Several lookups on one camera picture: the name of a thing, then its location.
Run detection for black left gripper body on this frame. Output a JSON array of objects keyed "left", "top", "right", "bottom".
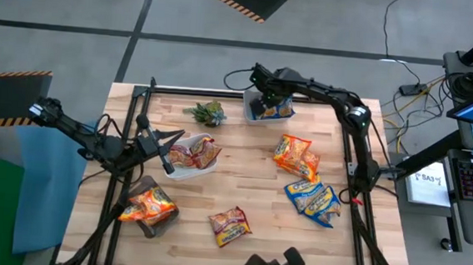
[{"left": 131, "top": 114, "right": 180, "bottom": 176}]

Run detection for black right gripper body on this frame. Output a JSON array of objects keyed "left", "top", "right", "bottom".
[{"left": 247, "top": 62, "right": 287, "bottom": 108}]

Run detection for orange Maruchan noodle packet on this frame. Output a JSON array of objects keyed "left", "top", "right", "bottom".
[
  {"left": 127, "top": 184, "right": 180, "bottom": 225},
  {"left": 117, "top": 203, "right": 149, "bottom": 224},
  {"left": 282, "top": 148, "right": 322, "bottom": 184},
  {"left": 273, "top": 133, "right": 313, "bottom": 170}
]

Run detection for grey plastic bin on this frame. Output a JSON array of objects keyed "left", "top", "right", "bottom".
[{"left": 241, "top": 88, "right": 298, "bottom": 128}]

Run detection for white plastic bin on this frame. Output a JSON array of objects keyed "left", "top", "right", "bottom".
[{"left": 161, "top": 130, "right": 223, "bottom": 185}]

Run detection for small green succulent plant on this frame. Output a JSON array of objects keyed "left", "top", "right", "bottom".
[{"left": 181, "top": 98, "right": 229, "bottom": 129}]

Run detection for blue cloth sheet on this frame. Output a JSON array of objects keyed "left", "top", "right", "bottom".
[{"left": 8, "top": 115, "right": 101, "bottom": 261}]

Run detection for black floor power adapter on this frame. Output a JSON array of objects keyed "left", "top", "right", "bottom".
[{"left": 398, "top": 81, "right": 429, "bottom": 98}]

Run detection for black diagonal stand leg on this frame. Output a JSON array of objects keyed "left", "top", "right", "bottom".
[{"left": 396, "top": 126, "right": 466, "bottom": 183}]

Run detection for white paper sheet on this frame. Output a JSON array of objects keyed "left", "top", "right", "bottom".
[{"left": 402, "top": 159, "right": 455, "bottom": 208}]

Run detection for black floor cable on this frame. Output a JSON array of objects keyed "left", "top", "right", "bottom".
[{"left": 380, "top": 0, "right": 429, "bottom": 86}]

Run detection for coiled black cable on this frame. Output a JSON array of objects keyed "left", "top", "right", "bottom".
[{"left": 446, "top": 70, "right": 473, "bottom": 103}]

